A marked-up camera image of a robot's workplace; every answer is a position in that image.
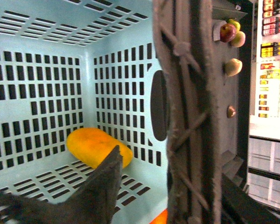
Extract glass door fridge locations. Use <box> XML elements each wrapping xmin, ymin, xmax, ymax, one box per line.
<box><xmin>248</xmin><ymin>136</ymin><xmax>280</xmax><ymax>212</ymax></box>

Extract small brown fruit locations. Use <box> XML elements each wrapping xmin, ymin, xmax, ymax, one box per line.
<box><xmin>226</xmin><ymin>105</ymin><xmax>236</xmax><ymax>119</ymax></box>

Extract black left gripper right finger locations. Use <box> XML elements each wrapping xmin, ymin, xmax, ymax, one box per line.
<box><xmin>221</xmin><ymin>174</ymin><xmax>280</xmax><ymax>224</ymax></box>

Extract orange fruit below basket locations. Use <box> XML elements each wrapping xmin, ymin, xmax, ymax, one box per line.
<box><xmin>150</xmin><ymin>209</ymin><xmax>168</xmax><ymax>224</ymax></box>

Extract yellow green apple lower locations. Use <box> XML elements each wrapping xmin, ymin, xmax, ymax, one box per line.
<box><xmin>224</xmin><ymin>58</ymin><xmax>243</xmax><ymax>77</ymax></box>

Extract red green apple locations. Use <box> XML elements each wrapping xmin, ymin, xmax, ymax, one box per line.
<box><xmin>220</xmin><ymin>23</ymin><xmax>237</xmax><ymax>42</ymax></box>

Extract light teal plastic basket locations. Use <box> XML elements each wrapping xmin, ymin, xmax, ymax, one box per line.
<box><xmin>0</xmin><ymin>0</ymin><xmax>168</xmax><ymax>224</ymax></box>

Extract yellow green apple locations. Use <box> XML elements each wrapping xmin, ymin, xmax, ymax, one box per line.
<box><xmin>230</xmin><ymin>31</ymin><xmax>246</xmax><ymax>48</ymax></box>
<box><xmin>224</xmin><ymin>58</ymin><xmax>243</xmax><ymax>77</ymax></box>

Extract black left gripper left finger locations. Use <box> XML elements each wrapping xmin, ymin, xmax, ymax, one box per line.
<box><xmin>0</xmin><ymin>146</ymin><xmax>123</xmax><ymax>224</ymax></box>

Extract product shelf with bottles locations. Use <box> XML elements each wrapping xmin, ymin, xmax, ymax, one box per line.
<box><xmin>249</xmin><ymin>0</ymin><xmax>280</xmax><ymax>141</ymax></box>

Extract yellow mango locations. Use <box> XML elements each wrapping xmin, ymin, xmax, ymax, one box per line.
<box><xmin>66</xmin><ymin>127</ymin><xmax>133</xmax><ymax>169</ymax></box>

